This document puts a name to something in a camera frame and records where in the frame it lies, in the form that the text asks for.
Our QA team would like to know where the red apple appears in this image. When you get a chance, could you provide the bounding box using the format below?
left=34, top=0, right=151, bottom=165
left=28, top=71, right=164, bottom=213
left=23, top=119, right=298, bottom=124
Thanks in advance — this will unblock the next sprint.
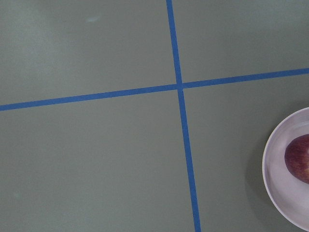
left=284, top=134, right=309, bottom=184

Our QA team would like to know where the pink plate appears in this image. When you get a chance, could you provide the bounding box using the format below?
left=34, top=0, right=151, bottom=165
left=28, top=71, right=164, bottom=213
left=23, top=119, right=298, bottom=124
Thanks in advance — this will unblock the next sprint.
left=262, top=108, right=309, bottom=231

